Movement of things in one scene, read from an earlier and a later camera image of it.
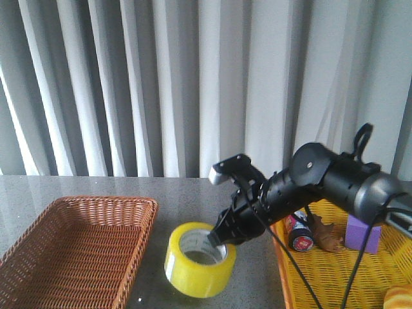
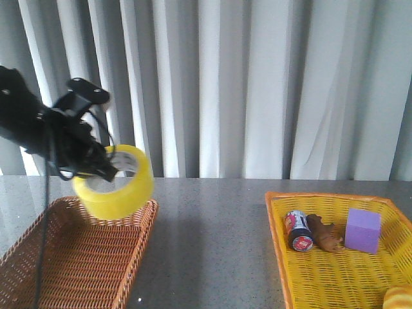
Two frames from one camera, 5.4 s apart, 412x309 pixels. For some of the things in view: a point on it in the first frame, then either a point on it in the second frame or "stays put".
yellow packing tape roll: x=193 y=279 → x=127 y=203
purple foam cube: x=356 y=232 stays put
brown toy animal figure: x=327 y=236 stays put
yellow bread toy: x=398 y=297 stays put
